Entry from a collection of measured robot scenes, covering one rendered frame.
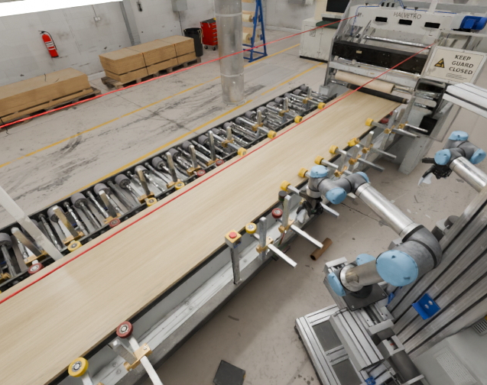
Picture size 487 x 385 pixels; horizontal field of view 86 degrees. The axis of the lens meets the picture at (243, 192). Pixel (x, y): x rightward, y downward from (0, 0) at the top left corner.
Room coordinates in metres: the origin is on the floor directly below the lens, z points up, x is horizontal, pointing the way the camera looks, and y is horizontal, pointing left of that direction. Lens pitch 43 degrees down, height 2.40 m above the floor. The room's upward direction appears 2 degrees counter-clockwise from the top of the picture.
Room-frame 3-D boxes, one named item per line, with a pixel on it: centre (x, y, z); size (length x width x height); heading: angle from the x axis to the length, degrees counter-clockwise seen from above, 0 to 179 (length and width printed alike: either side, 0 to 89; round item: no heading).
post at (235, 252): (0.91, 0.07, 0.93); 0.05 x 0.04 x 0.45; 133
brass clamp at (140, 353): (0.42, 0.60, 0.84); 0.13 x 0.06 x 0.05; 133
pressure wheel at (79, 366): (0.38, 0.87, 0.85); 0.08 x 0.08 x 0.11
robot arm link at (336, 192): (0.84, -0.41, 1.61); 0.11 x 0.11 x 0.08; 24
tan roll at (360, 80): (3.43, -1.85, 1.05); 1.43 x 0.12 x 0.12; 43
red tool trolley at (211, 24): (9.85, 0.75, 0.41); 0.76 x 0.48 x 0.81; 144
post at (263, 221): (1.09, -0.12, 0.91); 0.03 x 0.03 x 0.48; 43
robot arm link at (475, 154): (1.07, -1.15, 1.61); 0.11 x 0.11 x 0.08; 10
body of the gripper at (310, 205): (0.92, -0.35, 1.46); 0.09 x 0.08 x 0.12; 17
